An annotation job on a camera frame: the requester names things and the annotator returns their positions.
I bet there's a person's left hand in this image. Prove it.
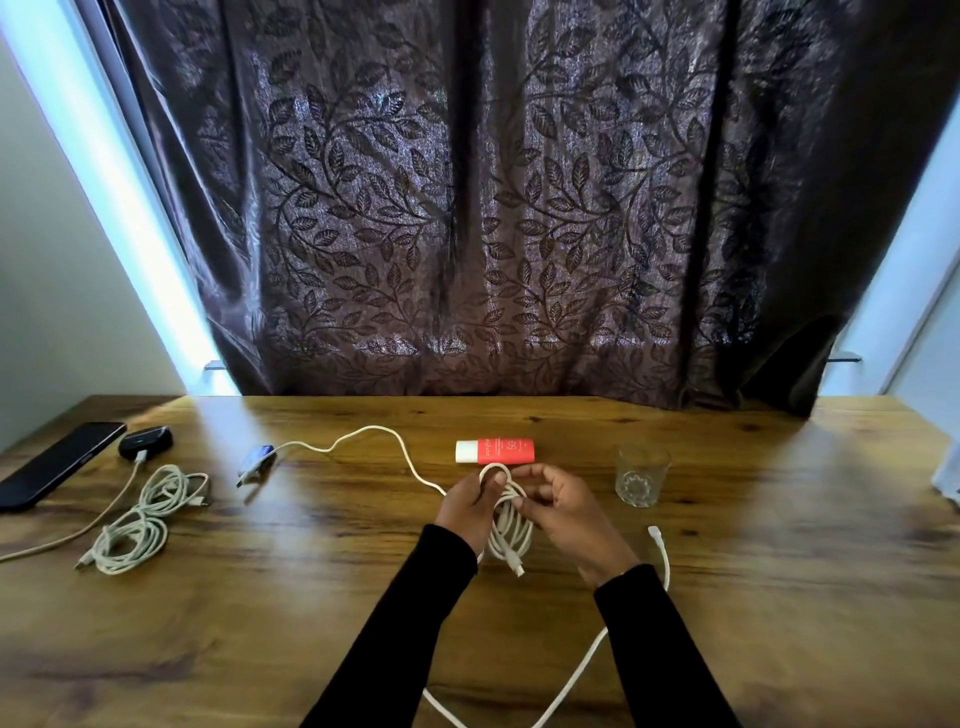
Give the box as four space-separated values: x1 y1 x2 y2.
434 469 511 558

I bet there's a person's right hand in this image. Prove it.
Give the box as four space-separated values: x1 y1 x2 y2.
510 462 643 592

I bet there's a long white charging cable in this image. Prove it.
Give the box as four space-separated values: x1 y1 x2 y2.
268 424 536 579

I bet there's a person's left forearm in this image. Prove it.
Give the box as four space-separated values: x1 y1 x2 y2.
300 523 481 728

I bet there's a person's right forearm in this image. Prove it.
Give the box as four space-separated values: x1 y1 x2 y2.
592 563 744 728

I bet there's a red white cream tube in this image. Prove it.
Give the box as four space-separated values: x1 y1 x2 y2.
454 438 537 465

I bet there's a clear glass tumbler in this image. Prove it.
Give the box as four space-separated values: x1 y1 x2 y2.
615 445 672 510

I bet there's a blue white charger plug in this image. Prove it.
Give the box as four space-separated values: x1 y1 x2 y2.
235 444 277 489

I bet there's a dark brown leaf-pattern curtain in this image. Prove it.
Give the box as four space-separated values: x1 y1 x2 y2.
97 0 960 418

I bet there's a small black charging case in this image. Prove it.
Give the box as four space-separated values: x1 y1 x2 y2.
117 425 175 462

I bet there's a black smartphone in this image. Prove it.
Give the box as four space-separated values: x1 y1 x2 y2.
0 421 129 514

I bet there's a coiled white cable bundle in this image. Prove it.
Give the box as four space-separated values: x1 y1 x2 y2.
74 463 213 577

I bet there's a beige cable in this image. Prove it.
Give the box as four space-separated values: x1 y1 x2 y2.
0 450 150 564

